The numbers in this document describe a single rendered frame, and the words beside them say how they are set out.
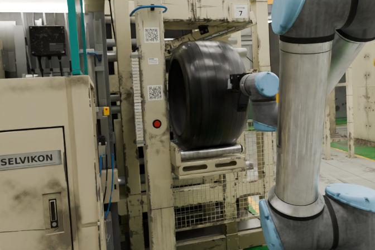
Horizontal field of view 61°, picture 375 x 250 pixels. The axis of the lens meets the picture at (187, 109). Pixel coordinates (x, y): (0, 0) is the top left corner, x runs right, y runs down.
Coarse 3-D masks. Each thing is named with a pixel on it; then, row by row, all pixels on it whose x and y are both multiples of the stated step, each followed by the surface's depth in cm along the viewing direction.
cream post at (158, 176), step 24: (144, 0) 160; (144, 24) 161; (144, 48) 161; (144, 72) 162; (144, 96) 162; (144, 120) 163; (168, 120) 166; (168, 144) 166; (168, 168) 167; (168, 192) 167; (168, 216) 168; (168, 240) 168
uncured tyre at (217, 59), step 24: (192, 48) 159; (216, 48) 160; (192, 72) 151; (216, 72) 151; (240, 72) 154; (168, 96) 197; (192, 96) 150; (216, 96) 149; (192, 120) 153; (216, 120) 152; (240, 120) 156; (192, 144) 163; (216, 144) 165
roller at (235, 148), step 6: (240, 144) 171; (186, 150) 162; (192, 150) 163; (198, 150) 163; (204, 150) 164; (210, 150) 164; (216, 150) 165; (222, 150) 166; (228, 150) 167; (234, 150) 168; (240, 150) 169; (186, 156) 161; (192, 156) 162; (198, 156) 163; (204, 156) 165
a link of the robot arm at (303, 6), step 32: (288, 0) 64; (320, 0) 64; (352, 0) 64; (288, 32) 69; (320, 32) 66; (288, 64) 71; (320, 64) 69; (288, 96) 74; (320, 96) 72; (288, 128) 77; (320, 128) 76; (288, 160) 80; (320, 160) 82; (288, 192) 84; (288, 224) 85; (320, 224) 86
